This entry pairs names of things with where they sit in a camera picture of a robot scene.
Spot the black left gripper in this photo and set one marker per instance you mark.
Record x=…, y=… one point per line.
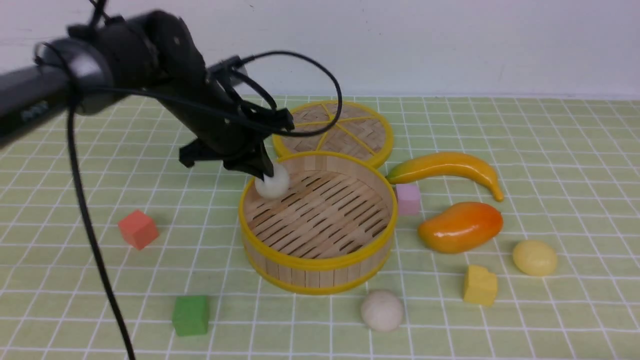
x=205, y=110

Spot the white bun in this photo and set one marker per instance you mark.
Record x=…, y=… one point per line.
x=274, y=187
x=382, y=311

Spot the yellow round bun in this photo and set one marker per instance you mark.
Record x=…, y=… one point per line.
x=535, y=258

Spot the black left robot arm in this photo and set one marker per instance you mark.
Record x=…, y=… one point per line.
x=152, y=55

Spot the bamboo steamer tray yellow rim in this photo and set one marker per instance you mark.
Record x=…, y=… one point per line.
x=329, y=233

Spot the bamboo steamer lid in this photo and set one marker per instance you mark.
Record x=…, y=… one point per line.
x=360, y=132

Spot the red foam cube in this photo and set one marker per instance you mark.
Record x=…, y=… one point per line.
x=138, y=229

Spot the green foam cube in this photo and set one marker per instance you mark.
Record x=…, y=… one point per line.
x=191, y=315

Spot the pink foam cube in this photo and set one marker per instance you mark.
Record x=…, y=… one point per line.
x=409, y=199

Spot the yellow toy banana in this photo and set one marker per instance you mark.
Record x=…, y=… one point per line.
x=455, y=164

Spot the white bun front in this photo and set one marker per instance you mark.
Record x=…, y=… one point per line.
x=382, y=311

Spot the orange toy mango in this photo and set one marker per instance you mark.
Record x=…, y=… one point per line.
x=461, y=227

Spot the yellow foam block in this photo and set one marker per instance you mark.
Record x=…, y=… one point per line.
x=480, y=286

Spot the green checkered tablecloth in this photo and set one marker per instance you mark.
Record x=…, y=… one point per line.
x=570, y=172

